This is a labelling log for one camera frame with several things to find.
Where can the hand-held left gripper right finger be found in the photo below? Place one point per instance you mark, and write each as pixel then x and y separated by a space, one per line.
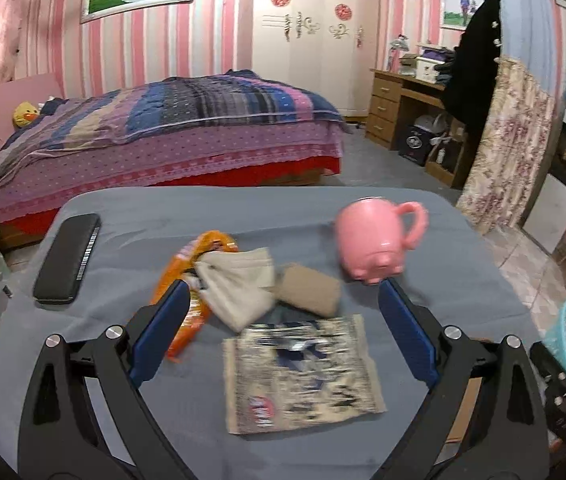
pixel 408 332

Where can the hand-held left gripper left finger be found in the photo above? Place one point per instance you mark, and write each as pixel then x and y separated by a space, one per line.
pixel 163 330

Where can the black and white patterned packet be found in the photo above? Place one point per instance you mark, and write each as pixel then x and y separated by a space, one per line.
pixel 303 375

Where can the orange snack packet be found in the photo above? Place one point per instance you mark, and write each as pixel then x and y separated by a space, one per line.
pixel 183 320

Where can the grey cloth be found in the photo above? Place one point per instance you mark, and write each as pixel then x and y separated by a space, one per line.
pixel 238 285

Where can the pink pig mug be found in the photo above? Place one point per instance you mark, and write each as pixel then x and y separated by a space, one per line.
pixel 368 240

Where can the beige rolled cloth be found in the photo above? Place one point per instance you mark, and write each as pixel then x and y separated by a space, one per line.
pixel 310 290

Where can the black case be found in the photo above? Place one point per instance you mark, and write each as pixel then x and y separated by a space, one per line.
pixel 65 260

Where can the bed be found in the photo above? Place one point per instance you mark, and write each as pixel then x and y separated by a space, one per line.
pixel 213 155

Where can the black bag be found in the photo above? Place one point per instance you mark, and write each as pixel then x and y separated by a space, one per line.
pixel 415 145

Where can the floral curtain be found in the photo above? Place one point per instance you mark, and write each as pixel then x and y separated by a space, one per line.
pixel 513 150

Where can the striped quilt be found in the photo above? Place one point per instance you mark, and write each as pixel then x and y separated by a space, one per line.
pixel 178 105

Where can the wooden desk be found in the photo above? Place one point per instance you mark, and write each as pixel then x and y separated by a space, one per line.
pixel 385 105

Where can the yellow duck plush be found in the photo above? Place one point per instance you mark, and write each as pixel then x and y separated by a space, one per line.
pixel 25 115

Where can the white box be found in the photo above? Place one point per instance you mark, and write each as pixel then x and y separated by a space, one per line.
pixel 430 69

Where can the black coat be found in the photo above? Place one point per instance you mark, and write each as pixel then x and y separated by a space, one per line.
pixel 475 70

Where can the white wardrobe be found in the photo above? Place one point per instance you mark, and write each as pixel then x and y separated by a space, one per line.
pixel 313 45

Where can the small framed picture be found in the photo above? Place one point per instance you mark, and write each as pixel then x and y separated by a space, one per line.
pixel 458 7

